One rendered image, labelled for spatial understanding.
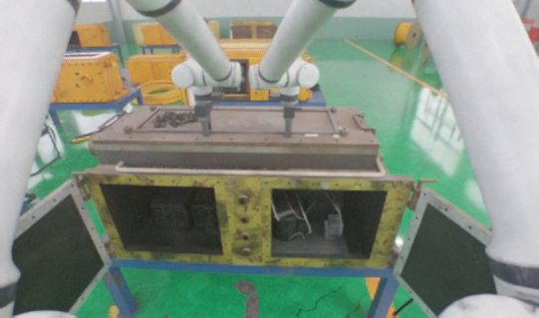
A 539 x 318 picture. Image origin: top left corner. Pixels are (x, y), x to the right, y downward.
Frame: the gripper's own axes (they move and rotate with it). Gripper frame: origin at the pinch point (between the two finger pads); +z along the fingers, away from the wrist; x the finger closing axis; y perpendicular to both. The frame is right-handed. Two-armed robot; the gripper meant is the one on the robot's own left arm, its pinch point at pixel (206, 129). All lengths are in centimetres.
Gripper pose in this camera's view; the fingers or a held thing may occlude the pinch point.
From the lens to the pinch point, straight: 125.9
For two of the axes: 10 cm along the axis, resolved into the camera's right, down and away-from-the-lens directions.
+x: -0.5, 4.8, -8.7
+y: -10.0, -0.2, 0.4
